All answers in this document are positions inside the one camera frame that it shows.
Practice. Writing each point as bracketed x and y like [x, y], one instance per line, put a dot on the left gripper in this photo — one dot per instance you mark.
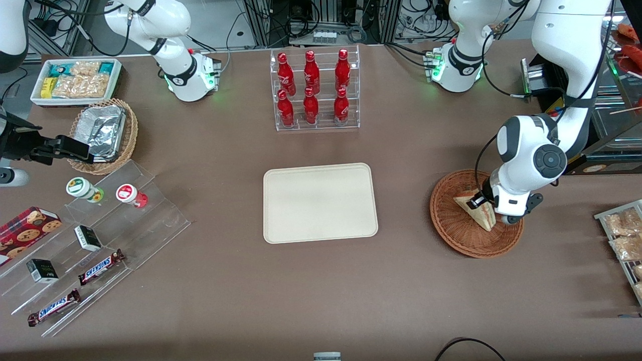
[485, 196]

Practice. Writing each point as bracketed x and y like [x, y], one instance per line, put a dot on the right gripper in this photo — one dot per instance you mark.
[20, 142]

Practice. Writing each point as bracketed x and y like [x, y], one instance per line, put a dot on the triangular sandwich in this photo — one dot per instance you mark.
[482, 219]

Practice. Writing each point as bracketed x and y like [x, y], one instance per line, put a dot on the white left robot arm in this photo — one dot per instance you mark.
[526, 145]

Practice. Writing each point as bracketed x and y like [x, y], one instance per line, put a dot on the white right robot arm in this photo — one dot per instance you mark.
[180, 75]

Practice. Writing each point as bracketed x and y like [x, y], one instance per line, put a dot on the dark brown wicker basket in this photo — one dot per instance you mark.
[451, 225]

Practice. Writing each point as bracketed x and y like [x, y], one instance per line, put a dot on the light brown wicker basket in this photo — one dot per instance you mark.
[131, 130]

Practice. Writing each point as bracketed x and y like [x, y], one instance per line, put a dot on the beige plastic tray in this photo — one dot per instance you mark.
[321, 203]

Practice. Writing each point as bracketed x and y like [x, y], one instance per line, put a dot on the aluminium foil container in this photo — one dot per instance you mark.
[100, 130]

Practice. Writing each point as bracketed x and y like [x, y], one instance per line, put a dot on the green lid yogurt cup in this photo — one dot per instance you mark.
[80, 187]

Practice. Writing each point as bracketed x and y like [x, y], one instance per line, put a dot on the white rectangular snack bin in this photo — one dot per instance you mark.
[37, 100]

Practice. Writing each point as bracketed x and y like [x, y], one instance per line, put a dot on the large clear cracker bag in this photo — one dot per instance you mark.
[83, 86]

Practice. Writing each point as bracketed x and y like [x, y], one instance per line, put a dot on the yellow snack packet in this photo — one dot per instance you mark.
[47, 87]

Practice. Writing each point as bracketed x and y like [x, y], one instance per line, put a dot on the red lid yogurt cup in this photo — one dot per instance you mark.
[128, 193]

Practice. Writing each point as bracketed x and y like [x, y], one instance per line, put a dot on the teal snack packet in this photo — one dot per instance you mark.
[107, 67]
[59, 70]

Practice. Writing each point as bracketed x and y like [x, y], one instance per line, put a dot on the small clear cracker bag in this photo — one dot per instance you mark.
[85, 68]

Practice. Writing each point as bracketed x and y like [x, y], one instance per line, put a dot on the small black box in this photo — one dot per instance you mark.
[42, 271]
[88, 238]

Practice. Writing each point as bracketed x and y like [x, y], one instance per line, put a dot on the red cookie box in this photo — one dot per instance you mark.
[25, 233]

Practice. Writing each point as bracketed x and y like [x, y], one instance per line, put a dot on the clear acrylic stepped display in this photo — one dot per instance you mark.
[150, 225]

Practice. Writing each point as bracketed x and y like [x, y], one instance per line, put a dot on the snickers chocolate bar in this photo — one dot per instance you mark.
[100, 267]
[54, 307]

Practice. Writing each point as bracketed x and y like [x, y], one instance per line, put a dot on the silver box with green light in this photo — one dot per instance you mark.
[532, 80]

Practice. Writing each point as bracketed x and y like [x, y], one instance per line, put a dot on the black food warmer appliance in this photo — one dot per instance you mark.
[617, 150]

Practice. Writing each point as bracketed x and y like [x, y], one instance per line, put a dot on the clear bag of fried snacks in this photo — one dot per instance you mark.
[627, 248]
[624, 223]
[639, 291]
[638, 272]

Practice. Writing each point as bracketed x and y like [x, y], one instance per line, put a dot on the red cola bottle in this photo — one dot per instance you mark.
[286, 111]
[342, 71]
[341, 109]
[286, 75]
[311, 109]
[311, 74]

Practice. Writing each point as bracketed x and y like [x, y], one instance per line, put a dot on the red sausage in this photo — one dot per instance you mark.
[628, 31]
[633, 52]

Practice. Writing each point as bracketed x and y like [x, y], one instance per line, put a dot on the clear acrylic bottle rack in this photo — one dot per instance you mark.
[326, 45]

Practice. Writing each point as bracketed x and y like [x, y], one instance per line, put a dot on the small grey device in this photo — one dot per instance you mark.
[327, 356]

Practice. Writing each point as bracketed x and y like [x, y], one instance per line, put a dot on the white power strip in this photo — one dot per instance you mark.
[324, 37]

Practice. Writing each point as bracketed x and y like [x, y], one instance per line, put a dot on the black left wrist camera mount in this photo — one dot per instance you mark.
[532, 201]

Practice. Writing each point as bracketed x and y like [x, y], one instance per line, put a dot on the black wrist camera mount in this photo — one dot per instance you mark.
[532, 201]
[20, 145]

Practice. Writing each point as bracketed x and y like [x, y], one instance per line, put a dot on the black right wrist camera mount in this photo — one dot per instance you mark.
[20, 145]

